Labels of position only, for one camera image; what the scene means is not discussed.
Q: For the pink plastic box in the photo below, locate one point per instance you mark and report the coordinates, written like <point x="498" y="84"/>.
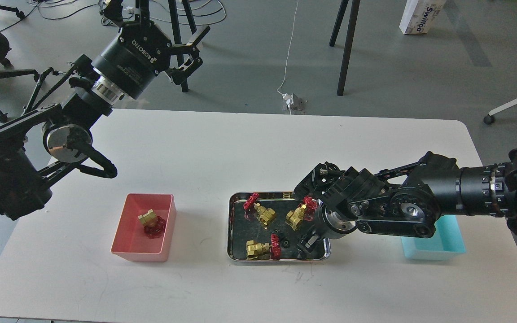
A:
<point x="130" y="241"/>

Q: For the brass valve red handwheel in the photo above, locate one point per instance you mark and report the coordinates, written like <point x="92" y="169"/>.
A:
<point x="154" y="225"/>

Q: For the small black gear left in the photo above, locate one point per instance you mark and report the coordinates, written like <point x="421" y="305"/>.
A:
<point x="280" y="234"/>

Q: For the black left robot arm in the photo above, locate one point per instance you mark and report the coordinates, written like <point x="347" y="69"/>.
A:
<point x="52" y="136"/>

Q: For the white cardboard box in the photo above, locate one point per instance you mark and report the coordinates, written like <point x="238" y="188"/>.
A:
<point x="419" y="15"/>

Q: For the brass valve bottom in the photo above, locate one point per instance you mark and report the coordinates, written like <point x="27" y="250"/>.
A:
<point x="261" y="251"/>

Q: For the light blue plastic box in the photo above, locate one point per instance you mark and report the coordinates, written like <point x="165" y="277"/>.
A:
<point x="445" y="244"/>

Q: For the brass valve top middle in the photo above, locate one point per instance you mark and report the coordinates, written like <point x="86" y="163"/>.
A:
<point x="252" y="206"/>

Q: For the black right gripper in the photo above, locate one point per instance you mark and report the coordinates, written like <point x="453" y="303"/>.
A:
<point x="327" y="224"/>

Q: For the brass valve top right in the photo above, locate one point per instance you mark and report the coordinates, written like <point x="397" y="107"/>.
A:
<point x="303" y="213"/>

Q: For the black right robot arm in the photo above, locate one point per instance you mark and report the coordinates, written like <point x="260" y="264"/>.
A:
<point x="405" y="201"/>

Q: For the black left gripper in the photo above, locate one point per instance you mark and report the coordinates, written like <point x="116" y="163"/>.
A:
<point x="133" y="58"/>

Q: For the shiny metal tray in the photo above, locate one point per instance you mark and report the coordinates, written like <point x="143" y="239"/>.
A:
<point x="241" y="229"/>

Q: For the black table leg right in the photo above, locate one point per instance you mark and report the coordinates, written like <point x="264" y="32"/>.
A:
<point x="350" y="32"/>

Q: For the black cable bundle floor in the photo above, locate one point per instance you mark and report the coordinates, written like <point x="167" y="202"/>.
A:
<point x="204" y="12"/>

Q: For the white power adapter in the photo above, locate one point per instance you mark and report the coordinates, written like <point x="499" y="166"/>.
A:
<point x="293" y="103"/>

